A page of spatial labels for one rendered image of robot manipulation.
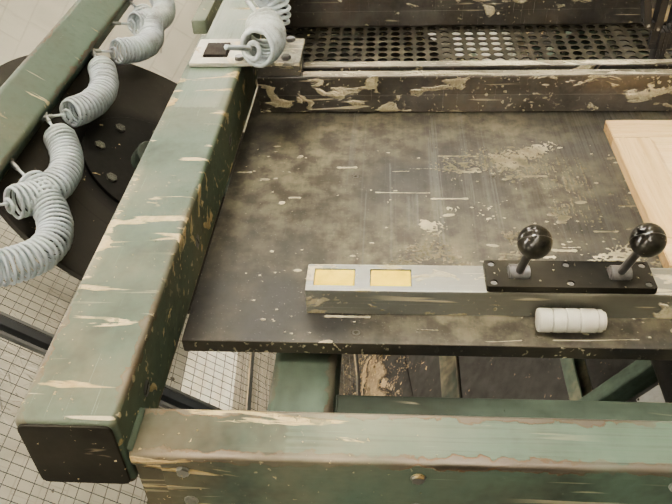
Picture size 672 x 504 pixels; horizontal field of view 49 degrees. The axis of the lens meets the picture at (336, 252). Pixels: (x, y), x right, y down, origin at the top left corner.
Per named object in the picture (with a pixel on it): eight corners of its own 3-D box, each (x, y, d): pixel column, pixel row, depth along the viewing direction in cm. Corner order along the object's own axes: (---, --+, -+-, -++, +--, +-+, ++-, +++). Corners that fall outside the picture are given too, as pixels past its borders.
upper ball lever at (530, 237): (533, 290, 89) (557, 252, 77) (501, 290, 90) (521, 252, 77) (531, 261, 91) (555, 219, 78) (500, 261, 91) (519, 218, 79)
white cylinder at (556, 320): (537, 337, 88) (604, 338, 87) (540, 319, 86) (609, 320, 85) (533, 319, 90) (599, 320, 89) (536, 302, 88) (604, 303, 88)
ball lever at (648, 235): (634, 292, 89) (675, 249, 76) (602, 291, 89) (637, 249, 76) (630, 263, 90) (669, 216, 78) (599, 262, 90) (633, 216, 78)
